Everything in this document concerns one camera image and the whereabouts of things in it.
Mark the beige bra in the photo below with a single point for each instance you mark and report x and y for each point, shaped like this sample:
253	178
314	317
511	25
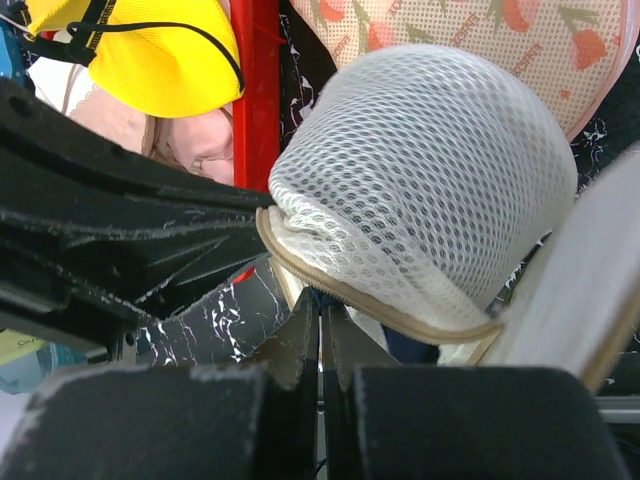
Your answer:
101	113

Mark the white cloth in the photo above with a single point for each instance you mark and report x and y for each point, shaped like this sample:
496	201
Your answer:
60	85

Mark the white mesh laundry bag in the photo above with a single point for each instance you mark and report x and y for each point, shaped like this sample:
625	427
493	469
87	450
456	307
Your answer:
434	192

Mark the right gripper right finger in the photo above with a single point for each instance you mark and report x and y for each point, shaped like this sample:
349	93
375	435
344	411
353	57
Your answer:
384	420

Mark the floral pink oven mitt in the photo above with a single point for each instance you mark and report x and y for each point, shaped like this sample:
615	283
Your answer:
569	52

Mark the clear blue plastic container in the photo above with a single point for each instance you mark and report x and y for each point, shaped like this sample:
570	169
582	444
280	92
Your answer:
23	370

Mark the red plastic bin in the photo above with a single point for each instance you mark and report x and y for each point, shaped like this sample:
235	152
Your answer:
256	115

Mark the cream cup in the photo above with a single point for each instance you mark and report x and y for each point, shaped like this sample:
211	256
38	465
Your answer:
15	345

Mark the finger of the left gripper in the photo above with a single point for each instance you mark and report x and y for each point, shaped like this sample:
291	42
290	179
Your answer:
88	287
57	175

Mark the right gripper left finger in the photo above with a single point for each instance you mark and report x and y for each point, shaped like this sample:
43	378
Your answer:
255	420

